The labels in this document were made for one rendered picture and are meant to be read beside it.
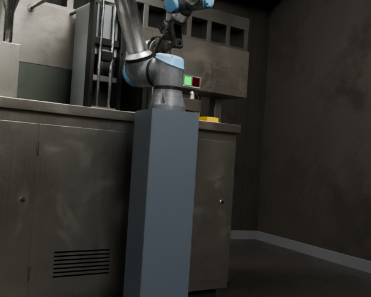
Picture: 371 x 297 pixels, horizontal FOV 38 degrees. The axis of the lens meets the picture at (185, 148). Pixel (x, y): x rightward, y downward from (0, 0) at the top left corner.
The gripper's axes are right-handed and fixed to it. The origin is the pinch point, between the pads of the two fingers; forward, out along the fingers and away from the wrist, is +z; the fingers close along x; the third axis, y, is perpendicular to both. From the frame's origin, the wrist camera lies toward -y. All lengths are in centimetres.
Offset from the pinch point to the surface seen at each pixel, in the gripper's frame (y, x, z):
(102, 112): -43, 42, 3
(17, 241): -81, 73, 39
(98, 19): 2.2, 37.6, -9.6
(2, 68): -7, 73, 19
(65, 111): -44, 59, 4
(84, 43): 10.0, 34.0, 11.4
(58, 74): 14, 37, 37
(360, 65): 41, -198, 5
